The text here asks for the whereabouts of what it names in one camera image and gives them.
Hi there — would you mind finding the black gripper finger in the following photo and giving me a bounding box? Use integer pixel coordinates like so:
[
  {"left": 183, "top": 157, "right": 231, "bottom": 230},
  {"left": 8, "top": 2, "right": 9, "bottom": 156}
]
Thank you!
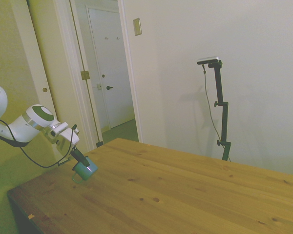
[{"left": 71, "top": 145, "right": 90, "bottom": 171}]

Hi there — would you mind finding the white hallway door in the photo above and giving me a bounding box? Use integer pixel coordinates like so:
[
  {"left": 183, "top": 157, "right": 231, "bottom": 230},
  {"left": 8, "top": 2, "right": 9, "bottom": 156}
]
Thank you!
[{"left": 87, "top": 7, "right": 135, "bottom": 130}]

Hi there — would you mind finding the white panel with round pull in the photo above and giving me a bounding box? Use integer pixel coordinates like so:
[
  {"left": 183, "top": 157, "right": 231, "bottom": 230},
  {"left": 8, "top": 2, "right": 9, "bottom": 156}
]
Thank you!
[{"left": 10, "top": 0, "right": 69, "bottom": 167}]

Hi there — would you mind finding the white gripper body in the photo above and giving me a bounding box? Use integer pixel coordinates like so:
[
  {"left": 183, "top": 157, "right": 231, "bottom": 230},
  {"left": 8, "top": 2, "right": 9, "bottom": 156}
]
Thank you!
[{"left": 42, "top": 121, "right": 80, "bottom": 159}]

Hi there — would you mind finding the beige wall switch plate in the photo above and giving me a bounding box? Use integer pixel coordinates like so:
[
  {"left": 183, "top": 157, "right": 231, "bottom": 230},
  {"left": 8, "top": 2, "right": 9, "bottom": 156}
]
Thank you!
[{"left": 132, "top": 17, "right": 143, "bottom": 37}]

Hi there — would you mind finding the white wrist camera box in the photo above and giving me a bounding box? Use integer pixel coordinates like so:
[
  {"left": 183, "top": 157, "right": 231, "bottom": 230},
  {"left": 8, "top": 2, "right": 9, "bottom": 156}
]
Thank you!
[{"left": 49, "top": 123, "right": 69, "bottom": 137}]

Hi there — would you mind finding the black camera stand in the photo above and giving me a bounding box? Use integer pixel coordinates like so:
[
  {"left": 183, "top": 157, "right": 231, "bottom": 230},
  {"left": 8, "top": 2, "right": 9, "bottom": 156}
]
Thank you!
[{"left": 207, "top": 60, "right": 232, "bottom": 161}]

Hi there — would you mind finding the grey camera on stand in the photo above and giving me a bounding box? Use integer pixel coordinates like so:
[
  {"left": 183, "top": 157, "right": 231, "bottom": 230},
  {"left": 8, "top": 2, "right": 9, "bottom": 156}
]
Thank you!
[{"left": 196, "top": 56, "right": 221, "bottom": 65}]

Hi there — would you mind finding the cream open hinged door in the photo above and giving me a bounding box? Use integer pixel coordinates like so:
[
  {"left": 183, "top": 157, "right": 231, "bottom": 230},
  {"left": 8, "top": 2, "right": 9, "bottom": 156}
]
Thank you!
[{"left": 26, "top": 0, "right": 105, "bottom": 153}]

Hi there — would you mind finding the teal enamel mug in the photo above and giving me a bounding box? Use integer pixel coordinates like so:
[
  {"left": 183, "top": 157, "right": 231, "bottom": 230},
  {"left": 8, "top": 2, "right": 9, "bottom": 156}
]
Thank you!
[{"left": 71, "top": 156, "right": 99, "bottom": 184}]

